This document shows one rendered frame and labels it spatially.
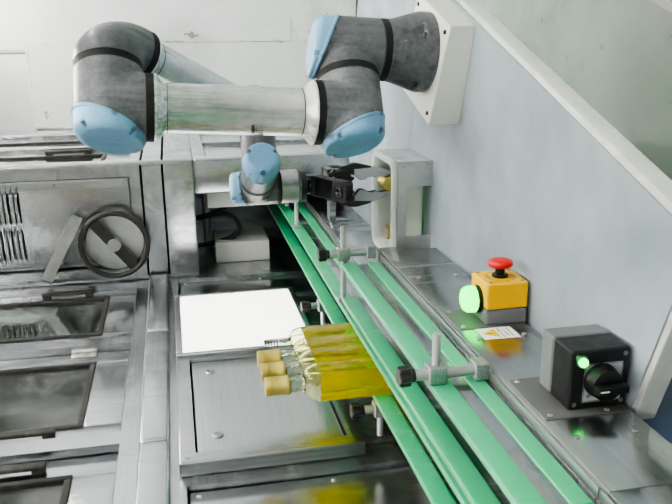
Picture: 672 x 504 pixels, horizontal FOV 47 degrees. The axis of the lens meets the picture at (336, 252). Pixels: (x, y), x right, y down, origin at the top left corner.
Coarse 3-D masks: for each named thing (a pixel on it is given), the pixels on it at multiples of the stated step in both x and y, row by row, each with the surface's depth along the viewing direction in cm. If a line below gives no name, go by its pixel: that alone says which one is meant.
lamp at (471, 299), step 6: (462, 288) 124; (468, 288) 123; (474, 288) 123; (480, 288) 123; (462, 294) 124; (468, 294) 123; (474, 294) 122; (480, 294) 123; (462, 300) 124; (468, 300) 122; (474, 300) 122; (480, 300) 122; (462, 306) 124; (468, 306) 123; (474, 306) 123; (480, 306) 123; (468, 312) 124
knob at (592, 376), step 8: (592, 368) 94; (600, 368) 93; (608, 368) 93; (592, 376) 93; (600, 376) 92; (608, 376) 93; (616, 376) 93; (584, 384) 94; (592, 384) 93; (600, 384) 93; (608, 384) 93; (616, 384) 93; (624, 384) 93; (592, 392) 93; (600, 392) 92; (608, 392) 92; (616, 392) 92; (624, 392) 92; (600, 400) 94; (608, 400) 94
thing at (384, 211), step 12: (372, 156) 179; (384, 156) 170; (396, 168) 165; (372, 180) 181; (396, 180) 166; (396, 192) 166; (372, 204) 182; (384, 204) 182; (396, 204) 167; (372, 216) 183; (384, 216) 183; (396, 216) 168; (372, 228) 184; (384, 240) 182
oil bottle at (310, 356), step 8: (360, 344) 147; (304, 352) 144; (312, 352) 144; (320, 352) 144; (328, 352) 144; (336, 352) 144; (344, 352) 144; (352, 352) 143; (360, 352) 143; (304, 360) 141; (312, 360) 141; (320, 360) 141; (328, 360) 141; (336, 360) 142; (304, 368) 141
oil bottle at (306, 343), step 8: (320, 336) 151; (328, 336) 151; (336, 336) 151; (344, 336) 151; (352, 336) 151; (296, 344) 149; (304, 344) 147; (312, 344) 147; (320, 344) 147; (328, 344) 147; (336, 344) 147; (344, 344) 148; (352, 344) 148; (296, 352) 147; (296, 360) 147
